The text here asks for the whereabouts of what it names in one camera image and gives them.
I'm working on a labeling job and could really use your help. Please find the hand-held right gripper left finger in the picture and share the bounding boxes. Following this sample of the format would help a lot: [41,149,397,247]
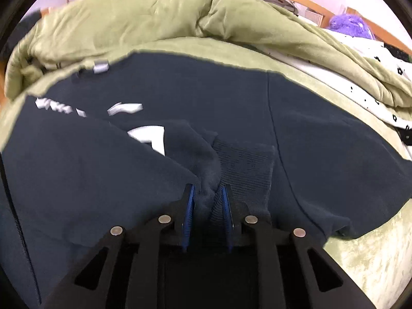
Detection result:
[42,183,197,309]

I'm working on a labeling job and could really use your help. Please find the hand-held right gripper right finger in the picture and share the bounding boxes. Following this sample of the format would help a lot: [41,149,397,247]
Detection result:
[217,183,377,309]

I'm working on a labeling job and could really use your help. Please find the navy sweatshirt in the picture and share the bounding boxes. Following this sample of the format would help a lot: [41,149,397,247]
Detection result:
[0,50,412,309]

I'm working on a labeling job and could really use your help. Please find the green plush bed sheet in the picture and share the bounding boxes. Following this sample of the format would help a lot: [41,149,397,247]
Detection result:
[0,37,412,309]

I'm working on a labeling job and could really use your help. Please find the green quilt with floral lining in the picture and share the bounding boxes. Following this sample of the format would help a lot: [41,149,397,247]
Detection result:
[5,0,412,132]

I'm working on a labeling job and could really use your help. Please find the white radiator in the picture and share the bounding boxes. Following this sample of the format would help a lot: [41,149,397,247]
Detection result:
[304,9,324,26]

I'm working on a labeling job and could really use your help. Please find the purple plush toy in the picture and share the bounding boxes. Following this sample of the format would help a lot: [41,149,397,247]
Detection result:
[328,13,374,39]

